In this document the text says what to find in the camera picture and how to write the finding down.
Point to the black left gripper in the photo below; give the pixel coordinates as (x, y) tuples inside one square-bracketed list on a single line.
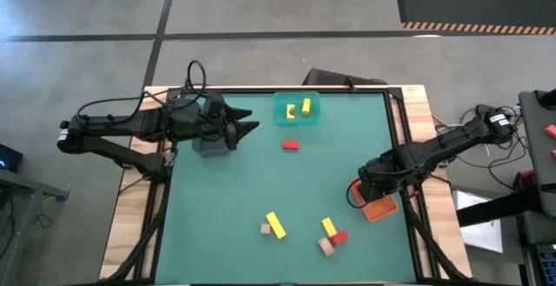
[(213, 123)]

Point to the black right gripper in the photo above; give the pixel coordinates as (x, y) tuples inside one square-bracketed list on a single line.
[(378, 179)]

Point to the yellow arch block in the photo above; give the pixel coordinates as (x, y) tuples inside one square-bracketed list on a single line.
[(290, 112)]

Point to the red rectangular block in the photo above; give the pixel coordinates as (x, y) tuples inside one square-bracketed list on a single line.
[(290, 144)]

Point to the yellow cylinder block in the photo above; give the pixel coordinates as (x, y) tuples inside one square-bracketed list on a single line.
[(306, 106)]

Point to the short yellow block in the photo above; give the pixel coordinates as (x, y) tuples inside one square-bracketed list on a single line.
[(329, 227)]

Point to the red cylinder block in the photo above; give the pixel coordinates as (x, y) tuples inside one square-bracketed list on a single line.
[(339, 238)]

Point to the wooden half-round block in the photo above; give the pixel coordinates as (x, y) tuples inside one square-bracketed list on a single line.
[(326, 247)]

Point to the long yellow block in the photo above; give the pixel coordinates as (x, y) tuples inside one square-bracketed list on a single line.
[(276, 224)]

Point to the small wooden cube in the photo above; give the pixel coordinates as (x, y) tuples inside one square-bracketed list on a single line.
[(265, 228)]

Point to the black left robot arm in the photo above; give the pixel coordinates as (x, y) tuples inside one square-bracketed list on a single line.
[(113, 125)]

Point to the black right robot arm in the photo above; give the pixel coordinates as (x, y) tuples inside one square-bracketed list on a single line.
[(443, 140)]

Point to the orange plastic bin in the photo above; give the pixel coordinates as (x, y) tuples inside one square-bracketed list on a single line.
[(382, 210)]

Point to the dark grey plastic bin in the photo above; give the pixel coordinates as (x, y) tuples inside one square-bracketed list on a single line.
[(210, 149)]

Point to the teal plastic bin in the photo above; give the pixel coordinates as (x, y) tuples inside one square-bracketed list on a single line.
[(313, 118)]

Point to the black chair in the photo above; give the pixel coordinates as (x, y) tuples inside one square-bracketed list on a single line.
[(334, 78)]

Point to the white paper sheet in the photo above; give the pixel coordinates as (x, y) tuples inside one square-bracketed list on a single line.
[(480, 234)]

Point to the black support beam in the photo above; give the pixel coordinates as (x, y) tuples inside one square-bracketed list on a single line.
[(495, 208)]

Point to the black console cart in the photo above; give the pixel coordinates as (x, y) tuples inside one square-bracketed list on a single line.
[(538, 155)]

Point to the blue-lit keyboard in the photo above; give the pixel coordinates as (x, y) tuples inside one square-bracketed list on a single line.
[(547, 260)]

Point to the black hazard-striped floor mat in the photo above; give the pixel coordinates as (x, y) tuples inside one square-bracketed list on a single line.
[(473, 10)]

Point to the grey side table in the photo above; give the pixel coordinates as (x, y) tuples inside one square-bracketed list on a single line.
[(26, 186)]

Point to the black electronic device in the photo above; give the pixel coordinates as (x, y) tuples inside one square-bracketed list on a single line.
[(9, 157)]

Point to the black aluminium table frame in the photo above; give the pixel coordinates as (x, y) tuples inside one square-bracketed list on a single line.
[(394, 91)]

